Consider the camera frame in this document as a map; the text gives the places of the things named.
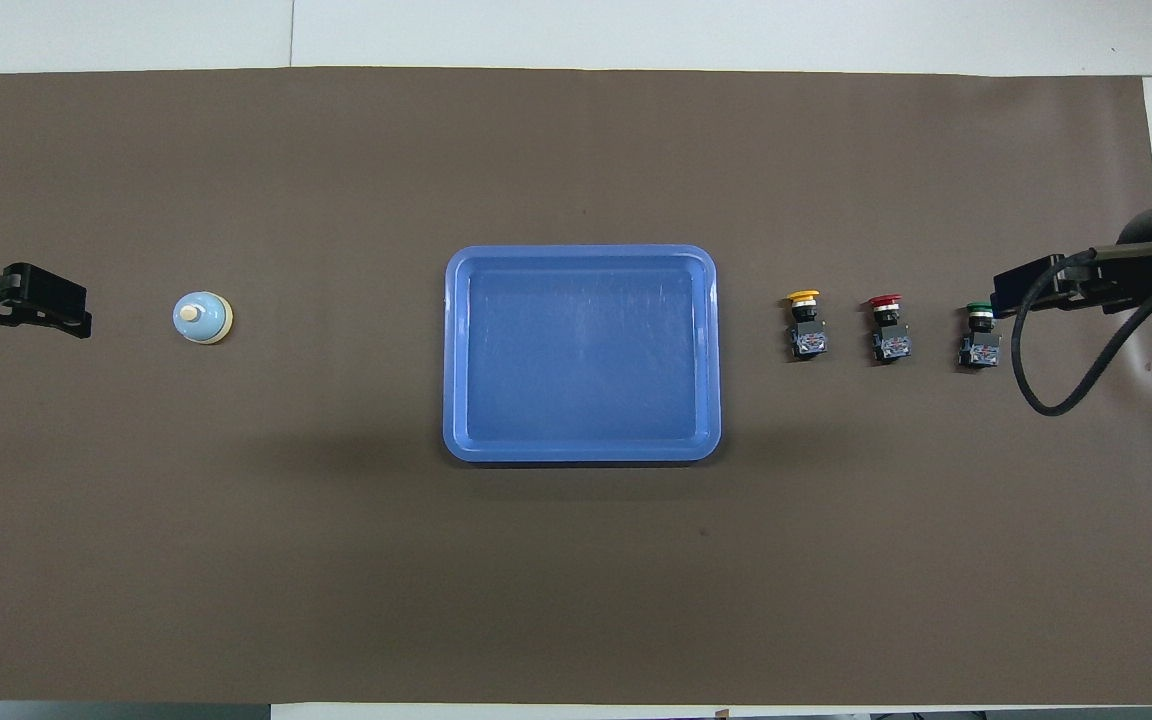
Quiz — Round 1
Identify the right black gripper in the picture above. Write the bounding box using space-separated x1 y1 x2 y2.
990 240 1152 320

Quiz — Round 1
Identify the green push button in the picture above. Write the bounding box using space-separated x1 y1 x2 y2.
957 301 1003 372

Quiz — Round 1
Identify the red mushroom push button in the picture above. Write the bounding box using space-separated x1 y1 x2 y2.
867 294 912 364

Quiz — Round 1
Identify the yellow mushroom push button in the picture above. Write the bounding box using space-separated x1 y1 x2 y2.
785 289 830 362

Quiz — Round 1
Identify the light blue call bell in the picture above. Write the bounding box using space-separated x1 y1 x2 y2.
172 290 235 346

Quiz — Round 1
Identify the blue plastic tray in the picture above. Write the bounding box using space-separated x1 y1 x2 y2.
443 244 722 464

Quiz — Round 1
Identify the brown table mat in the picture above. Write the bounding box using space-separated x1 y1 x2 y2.
0 67 1152 706

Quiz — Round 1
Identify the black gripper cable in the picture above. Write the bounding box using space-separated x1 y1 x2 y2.
1011 245 1152 417

